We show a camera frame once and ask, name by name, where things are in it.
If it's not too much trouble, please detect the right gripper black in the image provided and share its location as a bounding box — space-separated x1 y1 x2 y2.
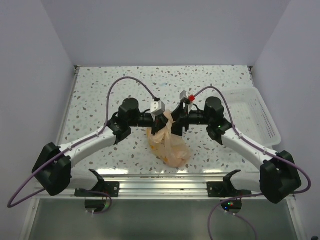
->
163 99 213 136

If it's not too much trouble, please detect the orange translucent plastic bag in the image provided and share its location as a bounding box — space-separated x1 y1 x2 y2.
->
146 110 191 168

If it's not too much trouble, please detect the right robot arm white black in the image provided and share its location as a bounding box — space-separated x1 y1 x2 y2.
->
172 97 302 204

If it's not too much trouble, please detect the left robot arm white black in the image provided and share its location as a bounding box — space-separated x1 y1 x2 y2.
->
32 98 168 197

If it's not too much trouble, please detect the white plastic tray basket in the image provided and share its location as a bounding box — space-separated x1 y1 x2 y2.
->
222 87 282 148

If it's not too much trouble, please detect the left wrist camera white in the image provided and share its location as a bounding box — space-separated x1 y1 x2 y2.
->
150 100 166 118

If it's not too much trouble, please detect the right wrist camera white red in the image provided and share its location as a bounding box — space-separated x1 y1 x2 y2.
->
179 90 195 112

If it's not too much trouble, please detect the aluminium rail frame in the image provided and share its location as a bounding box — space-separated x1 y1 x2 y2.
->
29 65 298 240

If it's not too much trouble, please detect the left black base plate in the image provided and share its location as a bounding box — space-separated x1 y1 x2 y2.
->
74 181 120 198

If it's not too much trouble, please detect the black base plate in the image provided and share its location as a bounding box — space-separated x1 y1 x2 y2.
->
74 181 120 198
206 181 252 198

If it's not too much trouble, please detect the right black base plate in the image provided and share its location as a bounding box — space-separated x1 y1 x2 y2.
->
206 181 252 198

